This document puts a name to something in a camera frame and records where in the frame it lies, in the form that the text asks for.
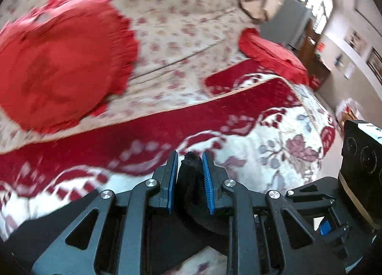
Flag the black pants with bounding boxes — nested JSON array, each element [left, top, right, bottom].
[[6, 151, 236, 275]]

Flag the floral bedsheet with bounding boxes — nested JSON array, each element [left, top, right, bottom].
[[0, 0, 261, 155]]

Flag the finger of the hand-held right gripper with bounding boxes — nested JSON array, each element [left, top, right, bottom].
[[285, 176, 338, 204], [318, 215, 350, 237]]

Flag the red and white plush blanket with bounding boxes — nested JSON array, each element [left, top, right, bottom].
[[0, 58, 336, 275]]

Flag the large red ruffled heart cushion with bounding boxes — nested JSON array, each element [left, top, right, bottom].
[[0, 0, 139, 134]]

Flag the wooden cabinet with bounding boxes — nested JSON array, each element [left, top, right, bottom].
[[298, 18, 332, 90]]

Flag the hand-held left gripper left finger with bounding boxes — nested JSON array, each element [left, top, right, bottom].
[[31, 150, 180, 275]]

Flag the colourful box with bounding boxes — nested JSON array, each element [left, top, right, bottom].
[[335, 98, 359, 130]]

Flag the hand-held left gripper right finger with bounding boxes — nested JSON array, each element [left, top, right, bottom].
[[201, 150, 354, 275]]

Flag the framed wall picture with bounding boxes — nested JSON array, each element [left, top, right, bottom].
[[366, 48, 382, 80]]

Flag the grey cabinet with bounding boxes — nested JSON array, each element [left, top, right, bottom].
[[259, 0, 311, 49]]

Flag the white wall paper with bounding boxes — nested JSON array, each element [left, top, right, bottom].
[[343, 62, 356, 80]]

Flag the small red ruffled cushion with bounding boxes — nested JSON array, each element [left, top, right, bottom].
[[238, 28, 311, 85]]

